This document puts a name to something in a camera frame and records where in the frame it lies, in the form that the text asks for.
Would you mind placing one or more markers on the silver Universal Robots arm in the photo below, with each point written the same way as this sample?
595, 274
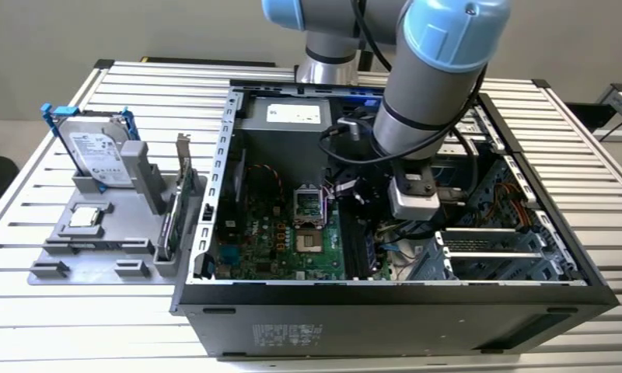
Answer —
436, 97

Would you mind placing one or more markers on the metal locking lever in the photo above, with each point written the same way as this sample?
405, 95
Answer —
323, 210

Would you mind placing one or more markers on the CPU socket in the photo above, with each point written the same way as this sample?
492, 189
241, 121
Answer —
311, 241

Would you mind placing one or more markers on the grey power supply unit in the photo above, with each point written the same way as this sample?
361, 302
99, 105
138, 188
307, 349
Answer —
285, 147

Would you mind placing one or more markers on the metal disk bay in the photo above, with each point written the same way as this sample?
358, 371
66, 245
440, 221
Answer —
477, 233

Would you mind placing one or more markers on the green motherboard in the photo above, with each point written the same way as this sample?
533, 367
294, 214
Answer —
259, 241

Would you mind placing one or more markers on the black open PC case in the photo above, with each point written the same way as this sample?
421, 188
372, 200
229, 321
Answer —
342, 322

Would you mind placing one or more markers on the green graphics card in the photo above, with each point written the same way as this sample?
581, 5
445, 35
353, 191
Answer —
173, 229

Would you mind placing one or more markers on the grey parts rack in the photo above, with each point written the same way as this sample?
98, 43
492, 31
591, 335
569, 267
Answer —
119, 229

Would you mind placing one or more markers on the silver CPU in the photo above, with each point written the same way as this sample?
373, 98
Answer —
86, 217

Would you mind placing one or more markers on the hard disk in blue carrier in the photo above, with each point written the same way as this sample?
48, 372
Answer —
94, 147

